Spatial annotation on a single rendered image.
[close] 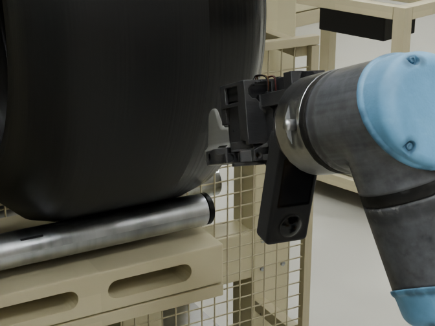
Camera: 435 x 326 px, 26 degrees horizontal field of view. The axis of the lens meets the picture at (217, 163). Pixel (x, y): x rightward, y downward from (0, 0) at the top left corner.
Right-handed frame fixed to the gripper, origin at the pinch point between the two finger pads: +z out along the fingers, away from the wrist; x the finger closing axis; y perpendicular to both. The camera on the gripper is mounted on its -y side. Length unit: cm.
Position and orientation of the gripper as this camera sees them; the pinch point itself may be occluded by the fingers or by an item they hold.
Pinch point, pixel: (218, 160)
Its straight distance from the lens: 102.7
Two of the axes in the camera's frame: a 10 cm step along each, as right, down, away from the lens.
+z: -4.4, 0.5, 9.0
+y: -0.8, -10.0, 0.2
